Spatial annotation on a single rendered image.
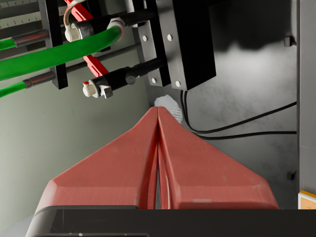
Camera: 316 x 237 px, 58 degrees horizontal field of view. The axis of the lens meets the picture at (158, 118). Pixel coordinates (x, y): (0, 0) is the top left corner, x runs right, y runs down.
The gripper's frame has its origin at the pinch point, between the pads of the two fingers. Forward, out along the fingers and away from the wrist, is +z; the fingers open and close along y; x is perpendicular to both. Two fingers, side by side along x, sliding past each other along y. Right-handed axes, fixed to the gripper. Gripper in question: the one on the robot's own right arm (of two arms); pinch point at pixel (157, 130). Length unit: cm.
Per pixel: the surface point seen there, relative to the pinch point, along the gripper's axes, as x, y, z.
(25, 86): 19.0, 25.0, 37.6
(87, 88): 12.6, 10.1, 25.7
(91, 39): 0.9, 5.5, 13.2
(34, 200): 48, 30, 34
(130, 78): 12.1, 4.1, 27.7
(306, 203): 26.5, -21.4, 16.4
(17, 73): 1.8, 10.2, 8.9
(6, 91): 18.8, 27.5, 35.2
